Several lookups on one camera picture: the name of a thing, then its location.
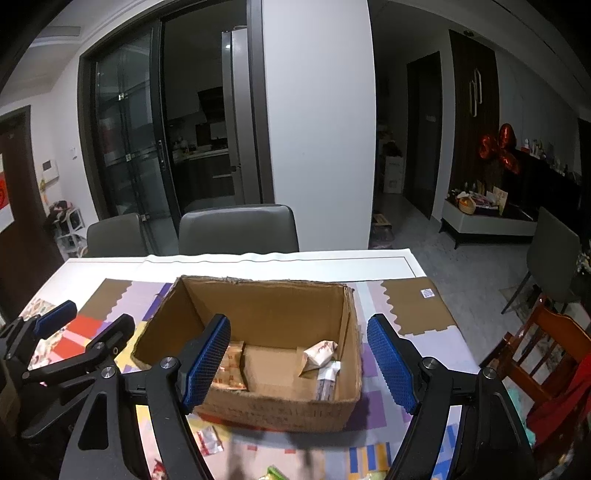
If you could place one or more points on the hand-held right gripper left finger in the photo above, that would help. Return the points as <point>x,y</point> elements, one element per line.
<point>205,364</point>

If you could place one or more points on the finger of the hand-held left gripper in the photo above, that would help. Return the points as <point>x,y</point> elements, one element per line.
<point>113,334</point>
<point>57,314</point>

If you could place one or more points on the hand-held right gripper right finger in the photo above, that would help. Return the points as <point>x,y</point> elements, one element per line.
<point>392,364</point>

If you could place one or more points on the long dark snack packet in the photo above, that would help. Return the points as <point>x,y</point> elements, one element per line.
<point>327,383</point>

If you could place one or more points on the white and brown snack packet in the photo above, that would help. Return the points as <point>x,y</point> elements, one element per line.
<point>318,353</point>

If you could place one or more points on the brown cardboard box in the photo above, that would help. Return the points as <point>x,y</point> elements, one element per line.
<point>268,410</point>

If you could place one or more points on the small dark red packet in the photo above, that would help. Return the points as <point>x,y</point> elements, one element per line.
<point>160,471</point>

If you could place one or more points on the colourful patterned table mat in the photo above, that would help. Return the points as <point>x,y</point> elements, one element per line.
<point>415,304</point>

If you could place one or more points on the dark brown door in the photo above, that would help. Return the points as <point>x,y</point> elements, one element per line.
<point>23,258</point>

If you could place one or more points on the small red and white packet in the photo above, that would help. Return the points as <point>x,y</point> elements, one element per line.
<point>210,439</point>

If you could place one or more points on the white shoe rack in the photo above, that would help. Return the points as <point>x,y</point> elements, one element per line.
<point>67,228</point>

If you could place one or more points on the grey dining chair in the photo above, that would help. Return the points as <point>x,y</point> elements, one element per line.
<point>115,235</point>
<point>551,258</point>
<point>238,228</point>

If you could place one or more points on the red and white door poster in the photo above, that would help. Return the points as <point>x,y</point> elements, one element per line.
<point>4,194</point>

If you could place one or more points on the small light green packet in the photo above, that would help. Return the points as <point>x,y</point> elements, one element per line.
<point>279,474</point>

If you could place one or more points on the teal cloth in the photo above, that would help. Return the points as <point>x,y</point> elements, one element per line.
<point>519,408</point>

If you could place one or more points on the brown wooden chair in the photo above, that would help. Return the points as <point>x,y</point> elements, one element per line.
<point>549,341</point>

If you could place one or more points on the red garment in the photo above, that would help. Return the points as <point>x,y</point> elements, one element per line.
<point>563,401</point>

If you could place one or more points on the woven basket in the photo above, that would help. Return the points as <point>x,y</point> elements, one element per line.
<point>465,203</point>

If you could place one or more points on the glass sliding door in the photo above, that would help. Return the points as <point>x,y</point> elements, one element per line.
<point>129,138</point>

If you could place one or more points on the white carton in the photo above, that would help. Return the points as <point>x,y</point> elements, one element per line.
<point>394,174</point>

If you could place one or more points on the dark sideboard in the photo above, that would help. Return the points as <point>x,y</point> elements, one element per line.
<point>545,184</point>

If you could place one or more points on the red foil balloons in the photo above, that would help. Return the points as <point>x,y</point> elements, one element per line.
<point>501,147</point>

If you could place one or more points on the black range hood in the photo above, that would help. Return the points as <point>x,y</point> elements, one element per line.
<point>211,105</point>

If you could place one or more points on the white wall intercom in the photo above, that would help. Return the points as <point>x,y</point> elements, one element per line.
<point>50,169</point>

